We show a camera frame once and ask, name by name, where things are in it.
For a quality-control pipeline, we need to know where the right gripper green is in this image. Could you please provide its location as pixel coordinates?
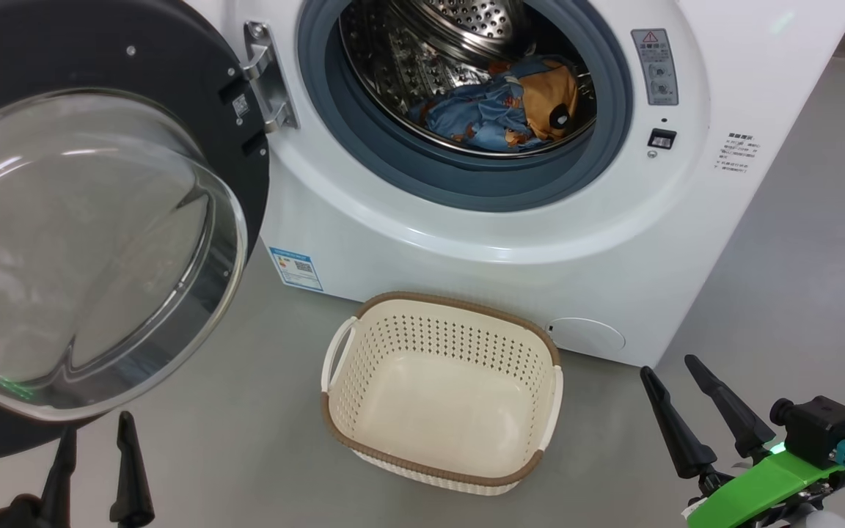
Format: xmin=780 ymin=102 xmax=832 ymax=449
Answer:
xmin=640 ymin=354 xmax=845 ymax=528

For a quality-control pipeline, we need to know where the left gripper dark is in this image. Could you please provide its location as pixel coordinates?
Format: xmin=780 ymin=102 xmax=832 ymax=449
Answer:
xmin=0 ymin=411 xmax=156 ymax=528

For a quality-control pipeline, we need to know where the dark washing machine door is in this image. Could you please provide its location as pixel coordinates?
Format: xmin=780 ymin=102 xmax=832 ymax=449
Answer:
xmin=0 ymin=0 xmax=271 ymax=466

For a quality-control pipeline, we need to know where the blue printed garment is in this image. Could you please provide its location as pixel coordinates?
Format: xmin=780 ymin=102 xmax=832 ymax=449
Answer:
xmin=409 ymin=59 xmax=563 ymax=153

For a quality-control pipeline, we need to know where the white front-load washing machine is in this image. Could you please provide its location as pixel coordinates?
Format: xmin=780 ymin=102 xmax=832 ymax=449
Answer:
xmin=188 ymin=0 xmax=845 ymax=367

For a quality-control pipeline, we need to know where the silver door hinge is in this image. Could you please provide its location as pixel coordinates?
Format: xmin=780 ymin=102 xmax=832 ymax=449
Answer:
xmin=243 ymin=21 xmax=299 ymax=134

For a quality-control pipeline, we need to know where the round white filter cover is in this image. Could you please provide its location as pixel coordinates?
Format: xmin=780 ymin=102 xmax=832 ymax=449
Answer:
xmin=546 ymin=318 xmax=626 ymax=353

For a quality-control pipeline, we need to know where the cream perforated laundry basket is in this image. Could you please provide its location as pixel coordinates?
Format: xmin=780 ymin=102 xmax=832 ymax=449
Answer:
xmin=320 ymin=291 xmax=564 ymax=496

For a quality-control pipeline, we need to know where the blue energy label sticker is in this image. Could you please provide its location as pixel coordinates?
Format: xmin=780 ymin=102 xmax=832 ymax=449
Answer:
xmin=268 ymin=246 xmax=324 ymax=292

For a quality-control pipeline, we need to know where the grey warning sticker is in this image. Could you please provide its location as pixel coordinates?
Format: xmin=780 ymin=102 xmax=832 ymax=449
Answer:
xmin=631 ymin=28 xmax=680 ymax=106

